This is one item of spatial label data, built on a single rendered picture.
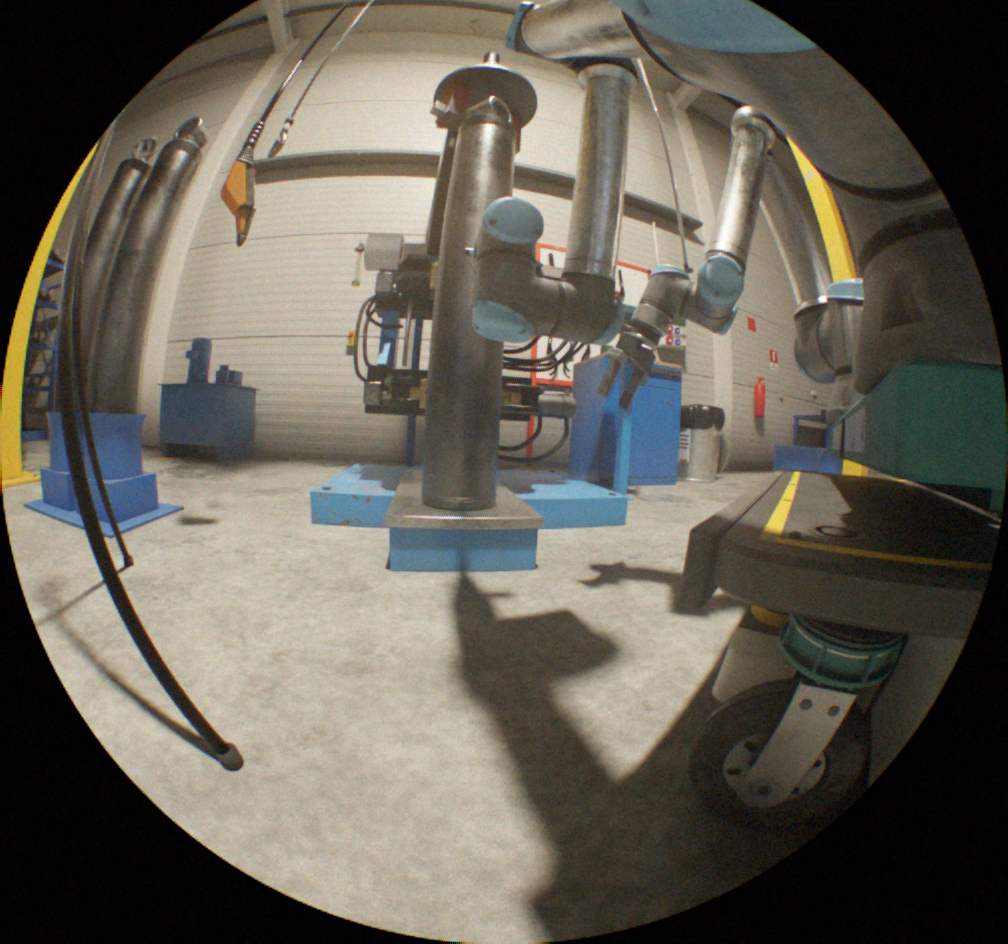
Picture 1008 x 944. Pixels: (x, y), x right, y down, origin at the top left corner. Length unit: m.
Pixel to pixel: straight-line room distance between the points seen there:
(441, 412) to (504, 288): 0.50
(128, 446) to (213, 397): 1.84
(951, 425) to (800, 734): 0.23
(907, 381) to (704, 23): 0.18
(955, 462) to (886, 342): 0.08
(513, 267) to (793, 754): 0.61
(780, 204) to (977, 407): 0.86
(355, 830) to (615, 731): 0.33
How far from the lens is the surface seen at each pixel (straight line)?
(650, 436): 2.69
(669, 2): 0.19
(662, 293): 0.84
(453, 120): 1.94
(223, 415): 3.14
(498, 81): 2.14
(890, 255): 0.29
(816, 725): 0.33
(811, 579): 0.19
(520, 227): 0.53
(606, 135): 0.66
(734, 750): 0.39
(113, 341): 1.48
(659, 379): 2.77
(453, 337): 0.93
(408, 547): 0.89
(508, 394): 1.27
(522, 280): 0.50
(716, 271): 0.71
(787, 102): 0.23
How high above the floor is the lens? 0.37
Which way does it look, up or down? 2 degrees down
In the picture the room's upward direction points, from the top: 3 degrees clockwise
